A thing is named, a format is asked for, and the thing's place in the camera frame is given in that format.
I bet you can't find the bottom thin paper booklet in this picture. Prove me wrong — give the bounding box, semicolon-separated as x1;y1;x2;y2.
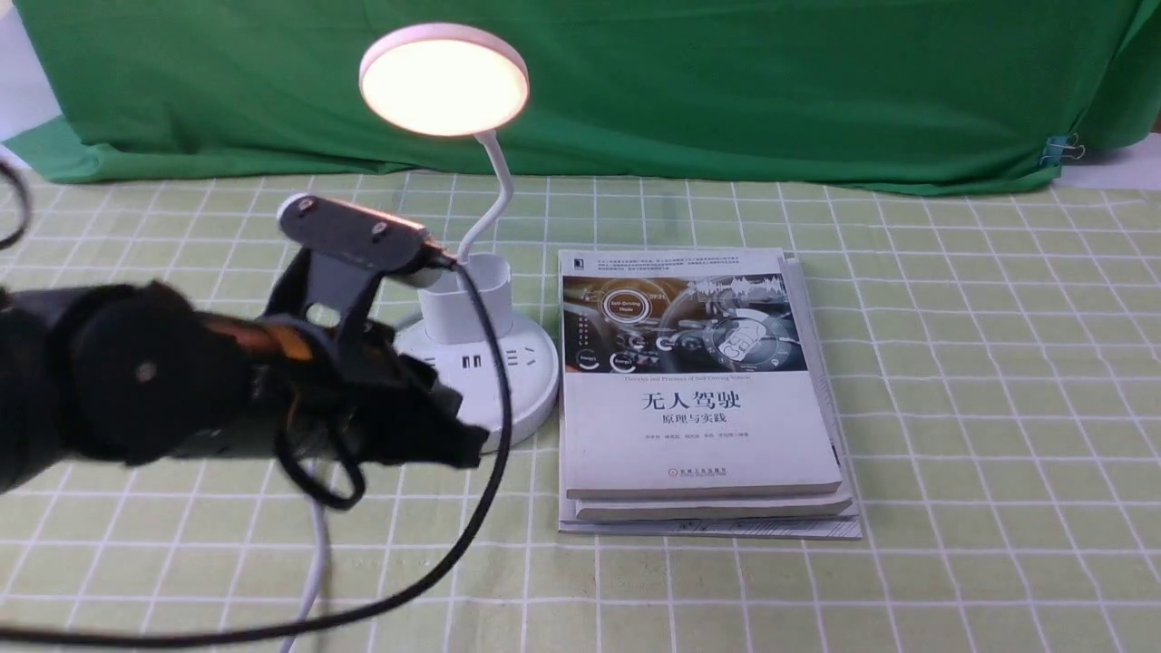
558;259;863;541

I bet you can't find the top white book with car cover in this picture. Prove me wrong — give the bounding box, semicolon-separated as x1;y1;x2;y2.
558;249;844;502

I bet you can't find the teal binder clip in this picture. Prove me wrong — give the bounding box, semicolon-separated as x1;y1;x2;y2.
1039;132;1087;167

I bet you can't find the white lamp power cord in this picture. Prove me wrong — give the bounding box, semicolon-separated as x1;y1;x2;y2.
277;313;423;653

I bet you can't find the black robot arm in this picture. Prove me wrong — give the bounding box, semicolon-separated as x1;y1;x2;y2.
1;282;489;510

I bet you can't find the green backdrop cloth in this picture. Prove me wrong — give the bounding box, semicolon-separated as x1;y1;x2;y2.
5;1;1158;198

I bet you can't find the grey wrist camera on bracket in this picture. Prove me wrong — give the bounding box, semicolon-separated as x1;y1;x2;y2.
262;193;459;340

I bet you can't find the white desk lamp with socket base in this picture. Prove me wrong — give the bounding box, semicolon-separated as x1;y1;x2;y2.
359;24;561;453

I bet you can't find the green checkered tablecloth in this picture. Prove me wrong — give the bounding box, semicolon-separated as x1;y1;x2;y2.
1;172;1160;652

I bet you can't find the black camera cable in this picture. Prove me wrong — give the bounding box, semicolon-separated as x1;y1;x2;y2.
0;159;515;648

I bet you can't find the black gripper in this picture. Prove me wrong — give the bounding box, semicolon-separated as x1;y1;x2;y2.
245;315;490;471

